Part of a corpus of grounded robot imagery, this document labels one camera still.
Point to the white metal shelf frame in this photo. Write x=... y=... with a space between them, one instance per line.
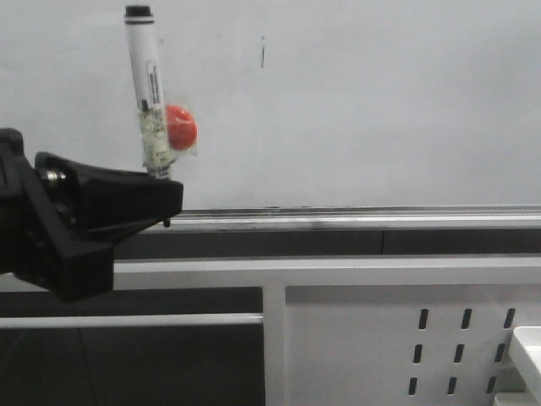
x=274 y=277

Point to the red round magnet taped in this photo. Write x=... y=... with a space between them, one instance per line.
x=182 y=130

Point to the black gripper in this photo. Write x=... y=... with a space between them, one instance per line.
x=71 y=253

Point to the white whiteboard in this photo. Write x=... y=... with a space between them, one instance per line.
x=298 y=103

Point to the white perforated metal panel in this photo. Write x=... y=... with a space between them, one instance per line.
x=404 y=345

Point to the white whiteboard marker pen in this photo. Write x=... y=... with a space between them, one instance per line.
x=144 y=59

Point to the white plastic bin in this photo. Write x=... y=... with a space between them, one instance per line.
x=524 y=352

